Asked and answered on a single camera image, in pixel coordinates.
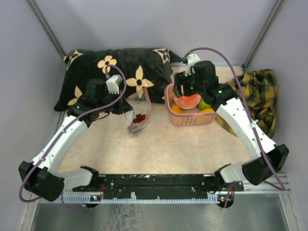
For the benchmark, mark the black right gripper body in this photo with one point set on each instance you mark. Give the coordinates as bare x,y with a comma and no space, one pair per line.
190,85

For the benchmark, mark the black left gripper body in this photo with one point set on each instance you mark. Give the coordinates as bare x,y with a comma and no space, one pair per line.
117,109

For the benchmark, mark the watermelon slice toy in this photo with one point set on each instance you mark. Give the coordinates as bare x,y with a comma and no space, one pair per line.
187,102

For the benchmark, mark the clear zip top bag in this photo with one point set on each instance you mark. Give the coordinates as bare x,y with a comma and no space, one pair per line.
141,104

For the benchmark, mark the dark red grape bunch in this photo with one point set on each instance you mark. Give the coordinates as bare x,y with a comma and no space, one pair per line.
138,118

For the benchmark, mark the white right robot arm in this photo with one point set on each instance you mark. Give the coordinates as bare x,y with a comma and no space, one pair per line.
266,157

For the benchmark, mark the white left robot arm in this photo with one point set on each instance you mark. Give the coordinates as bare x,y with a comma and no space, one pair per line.
40,176

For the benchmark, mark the green custard apple toy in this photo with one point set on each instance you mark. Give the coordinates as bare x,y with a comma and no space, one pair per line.
202,105

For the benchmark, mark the yellow mango toy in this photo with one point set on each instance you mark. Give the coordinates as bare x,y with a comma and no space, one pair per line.
207,111

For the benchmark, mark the orange fruit toy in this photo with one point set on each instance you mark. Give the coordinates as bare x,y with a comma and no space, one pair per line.
176,109

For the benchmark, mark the pink plastic basket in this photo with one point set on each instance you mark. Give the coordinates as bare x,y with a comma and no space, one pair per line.
187,118

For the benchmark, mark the black floral pillow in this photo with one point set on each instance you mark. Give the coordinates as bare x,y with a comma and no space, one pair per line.
142,67

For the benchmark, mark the yellow plaid shirt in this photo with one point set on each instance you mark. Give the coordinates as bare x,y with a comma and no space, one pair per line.
260,89

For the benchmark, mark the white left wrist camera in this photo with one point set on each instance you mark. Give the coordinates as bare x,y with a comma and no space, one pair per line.
113,83

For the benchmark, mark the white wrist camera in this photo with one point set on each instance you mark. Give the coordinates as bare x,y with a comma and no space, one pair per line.
190,61
113,83

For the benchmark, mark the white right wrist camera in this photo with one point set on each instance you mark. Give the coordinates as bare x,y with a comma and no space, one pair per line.
190,61

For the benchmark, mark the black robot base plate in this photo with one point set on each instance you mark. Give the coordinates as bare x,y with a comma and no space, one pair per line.
169,186

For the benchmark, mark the aluminium frame rail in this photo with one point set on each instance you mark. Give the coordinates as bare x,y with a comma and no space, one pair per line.
240,188

